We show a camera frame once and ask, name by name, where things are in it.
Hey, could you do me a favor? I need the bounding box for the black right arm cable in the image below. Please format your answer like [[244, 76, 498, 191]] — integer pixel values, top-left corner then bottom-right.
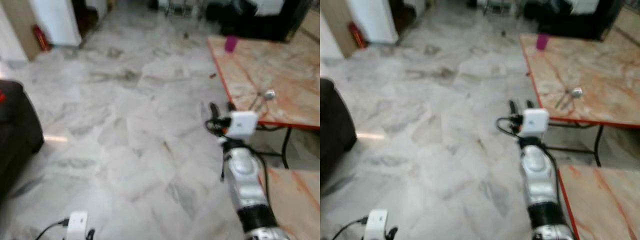
[[204, 116, 273, 206], [496, 116, 561, 201]]

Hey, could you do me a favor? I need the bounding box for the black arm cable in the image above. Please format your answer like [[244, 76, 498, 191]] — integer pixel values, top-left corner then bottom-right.
[[35, 218, 71, 240], [496, 116, 561, 201], [331, 216, 370, 240], [204, 116, 273, 206]]

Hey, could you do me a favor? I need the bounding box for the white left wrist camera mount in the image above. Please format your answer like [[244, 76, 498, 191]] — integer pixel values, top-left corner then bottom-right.
[[365, 209, 389, 240], [66, 211, 89, 240]]

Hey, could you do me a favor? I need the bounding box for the red canister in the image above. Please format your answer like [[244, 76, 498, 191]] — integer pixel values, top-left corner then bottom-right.
[[349, 22, 368, 49], [32, 25, 50, 52]]

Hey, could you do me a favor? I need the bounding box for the black low cabinet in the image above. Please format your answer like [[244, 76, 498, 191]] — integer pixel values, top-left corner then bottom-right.
[[207, 0, 313, 43], [522, 0, 626, 41]]

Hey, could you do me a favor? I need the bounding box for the white door panel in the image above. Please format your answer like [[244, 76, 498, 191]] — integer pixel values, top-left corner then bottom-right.
[[29, 0, 82, 47], [346, 0, 399, 45]]

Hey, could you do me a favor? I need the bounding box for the black sofa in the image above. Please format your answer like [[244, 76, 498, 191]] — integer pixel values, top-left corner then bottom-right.
[[0, 80, 45, 201], [320, 77, 357, 187]]

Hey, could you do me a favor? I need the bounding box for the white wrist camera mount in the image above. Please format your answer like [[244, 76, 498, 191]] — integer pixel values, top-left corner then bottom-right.
[[520, 108, 550, 137], [66, 211, 89, 240], [226, 111, 259, 141], [365, 209, 389, 240]]

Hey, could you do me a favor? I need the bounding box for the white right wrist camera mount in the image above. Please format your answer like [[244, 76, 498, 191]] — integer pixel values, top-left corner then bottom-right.
[[226, 111, 259, 141], [520, 108, 550, 137]]

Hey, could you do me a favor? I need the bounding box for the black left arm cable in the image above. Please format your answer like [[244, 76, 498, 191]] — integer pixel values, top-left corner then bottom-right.
[[35, 218, 71, 240], [331, 216, 370, 240]]

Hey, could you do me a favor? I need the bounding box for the marble folding table red rim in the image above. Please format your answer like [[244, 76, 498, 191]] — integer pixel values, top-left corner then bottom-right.
[[556, 165, 640, 240], [519, 32, 640, 168], [206, 34, 321, 168], [264, 167, 321, 240]]

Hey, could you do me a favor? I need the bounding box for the steel spoon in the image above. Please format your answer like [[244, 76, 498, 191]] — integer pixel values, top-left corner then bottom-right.
[[562, 87, 584, 107], [256, 90, 277, 108]]

